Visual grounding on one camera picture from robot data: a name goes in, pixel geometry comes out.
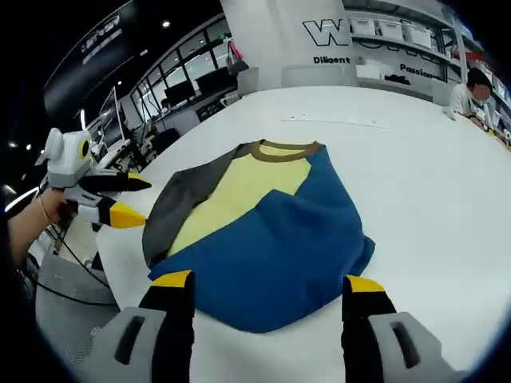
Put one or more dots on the grey office chair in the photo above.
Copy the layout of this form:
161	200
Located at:
247	80

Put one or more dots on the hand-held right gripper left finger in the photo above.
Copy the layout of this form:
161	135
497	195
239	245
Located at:
159	339

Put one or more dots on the metal shelving rack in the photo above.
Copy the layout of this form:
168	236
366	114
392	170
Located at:
399	48

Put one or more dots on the yellow table items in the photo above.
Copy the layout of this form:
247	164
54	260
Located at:
495	131

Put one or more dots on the white table power strip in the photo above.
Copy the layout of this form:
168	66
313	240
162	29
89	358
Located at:
335	121

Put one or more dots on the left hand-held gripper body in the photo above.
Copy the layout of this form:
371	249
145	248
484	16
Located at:
68	155

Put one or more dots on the black shelf item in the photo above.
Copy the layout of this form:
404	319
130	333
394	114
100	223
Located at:
397	79

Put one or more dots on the grey hanging bag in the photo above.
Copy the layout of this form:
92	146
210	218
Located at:
237	65

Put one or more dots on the dark overhead display banner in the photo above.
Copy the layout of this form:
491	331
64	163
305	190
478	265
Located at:
92	44

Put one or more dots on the person's left hand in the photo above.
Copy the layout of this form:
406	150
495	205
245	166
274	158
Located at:
54	199

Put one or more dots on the pink hanging item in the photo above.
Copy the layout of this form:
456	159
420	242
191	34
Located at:
236	50

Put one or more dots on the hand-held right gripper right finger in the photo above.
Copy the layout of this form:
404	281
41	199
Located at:
379	343

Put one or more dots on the black desk monitor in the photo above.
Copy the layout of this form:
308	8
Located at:
217	81
179	91

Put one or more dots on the small white table item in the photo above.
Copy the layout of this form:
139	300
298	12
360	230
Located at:
449	113

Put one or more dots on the row of white storage bins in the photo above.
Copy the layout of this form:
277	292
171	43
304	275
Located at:
393	30

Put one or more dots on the yellow blue grey garment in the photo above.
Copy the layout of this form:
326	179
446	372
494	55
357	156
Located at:
259	259

